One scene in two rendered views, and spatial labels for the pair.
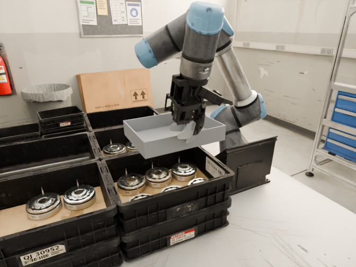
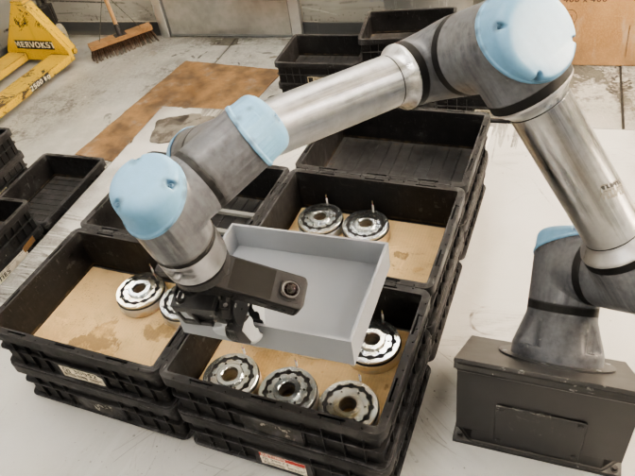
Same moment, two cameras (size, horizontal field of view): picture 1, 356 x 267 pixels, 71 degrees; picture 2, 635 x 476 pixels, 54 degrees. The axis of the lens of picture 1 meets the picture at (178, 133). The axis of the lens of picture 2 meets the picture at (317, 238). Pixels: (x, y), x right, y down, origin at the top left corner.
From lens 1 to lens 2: 0.78 m
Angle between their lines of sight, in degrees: 48
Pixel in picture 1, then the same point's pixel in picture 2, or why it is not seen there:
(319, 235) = not seen: outside the picture
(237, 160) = (491, 391)
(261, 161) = (580, 425)
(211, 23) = (130, 225)
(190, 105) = (193, 307)
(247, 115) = (603, 293)
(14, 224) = (102, 305)
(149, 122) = (282, 239)
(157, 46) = not seen: hidden behind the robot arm
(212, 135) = (317, 347)
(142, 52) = not seen: hidden behind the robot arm
